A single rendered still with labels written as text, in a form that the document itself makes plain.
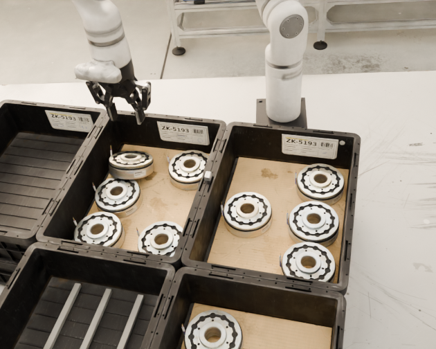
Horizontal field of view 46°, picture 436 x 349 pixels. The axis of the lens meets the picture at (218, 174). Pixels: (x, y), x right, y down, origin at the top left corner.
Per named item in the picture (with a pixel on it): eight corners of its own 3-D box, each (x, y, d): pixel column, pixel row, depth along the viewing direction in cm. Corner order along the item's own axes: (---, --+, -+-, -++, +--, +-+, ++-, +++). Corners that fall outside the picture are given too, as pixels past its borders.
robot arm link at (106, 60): (73, 79, 97) (64, 51, 92) (98, 46, 104) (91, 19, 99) (118, 85, 95) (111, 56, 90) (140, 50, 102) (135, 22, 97)
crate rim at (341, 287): (229, 128, 121) (228, 120, 120) (360, 141, 114) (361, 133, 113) (180, 271, 95) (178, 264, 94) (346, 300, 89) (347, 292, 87)
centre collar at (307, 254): (297, 251, 102) (297, 249, 101) (322, 254, 101) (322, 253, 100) (293, 272, 98) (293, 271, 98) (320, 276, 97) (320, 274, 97)
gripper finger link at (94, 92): (94, 73, 106) (108, 95, 110) (87, 75, 107) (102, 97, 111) (88, 81, 105) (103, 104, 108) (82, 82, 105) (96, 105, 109)
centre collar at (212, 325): (203, 320, 93) (203, 318, 93) (230, 325, 92) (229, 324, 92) (196, 346, 90) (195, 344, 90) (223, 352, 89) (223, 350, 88)
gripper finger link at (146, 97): (141, 87, 102) (138, 109, 106) (150, 91, 102) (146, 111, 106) (146, 79, 104) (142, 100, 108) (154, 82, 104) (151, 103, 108)
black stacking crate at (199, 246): (232, 157, 128) (229, 122, 120) (355, 171, 121) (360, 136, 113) (187, 297, 102) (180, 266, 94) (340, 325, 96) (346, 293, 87)
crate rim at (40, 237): (111, 115, 128) (109, 109, 126) (228, 128, 121) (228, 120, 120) (36, 247, 102) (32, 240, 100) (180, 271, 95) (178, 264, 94)
